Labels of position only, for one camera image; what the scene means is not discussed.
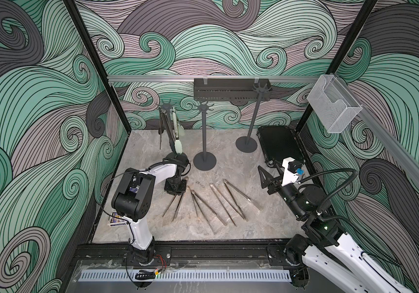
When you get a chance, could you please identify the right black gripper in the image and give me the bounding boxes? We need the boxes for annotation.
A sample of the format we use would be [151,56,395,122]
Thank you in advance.
[260,160,306,220]

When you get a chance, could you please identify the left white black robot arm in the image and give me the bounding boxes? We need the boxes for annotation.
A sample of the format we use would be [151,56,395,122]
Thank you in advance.
[111,153,189,262]

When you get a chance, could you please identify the green metal tongs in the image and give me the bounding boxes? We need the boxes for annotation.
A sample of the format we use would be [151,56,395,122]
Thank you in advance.
[171,109,185,154]

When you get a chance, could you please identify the black perforated wall shelf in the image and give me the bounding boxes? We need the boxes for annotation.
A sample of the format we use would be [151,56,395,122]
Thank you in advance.
[194,78,273,102]

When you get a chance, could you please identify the small card box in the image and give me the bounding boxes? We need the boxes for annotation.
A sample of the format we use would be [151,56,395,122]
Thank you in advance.
[108,211,128,227]

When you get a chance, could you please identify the black metal tongs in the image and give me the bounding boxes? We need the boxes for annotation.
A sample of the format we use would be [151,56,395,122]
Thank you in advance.
[159,108,176,153]

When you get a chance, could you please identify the black tray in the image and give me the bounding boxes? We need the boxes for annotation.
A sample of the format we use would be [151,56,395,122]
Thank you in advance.
[257,126,305,168]

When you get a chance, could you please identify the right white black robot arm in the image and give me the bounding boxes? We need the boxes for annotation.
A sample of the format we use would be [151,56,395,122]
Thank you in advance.
[258,160,410,293]

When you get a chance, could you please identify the dark utensil rack stand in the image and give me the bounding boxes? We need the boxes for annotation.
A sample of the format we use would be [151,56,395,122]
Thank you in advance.
[158,102,189,172]
[236,79,272,153]
[192,101,218,172]

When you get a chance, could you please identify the white slotted cable duct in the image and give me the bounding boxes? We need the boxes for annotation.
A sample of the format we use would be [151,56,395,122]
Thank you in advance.
[78,269,291,283]

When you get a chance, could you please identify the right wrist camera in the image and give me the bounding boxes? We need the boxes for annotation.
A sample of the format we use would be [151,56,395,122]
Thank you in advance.
[282,157,304,186]

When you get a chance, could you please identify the clear plastic wall bin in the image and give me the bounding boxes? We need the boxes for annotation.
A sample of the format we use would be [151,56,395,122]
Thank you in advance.
[307,74,362,134]

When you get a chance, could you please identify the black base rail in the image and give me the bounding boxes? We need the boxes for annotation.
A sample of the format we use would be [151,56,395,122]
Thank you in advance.
[73,239,295,268]

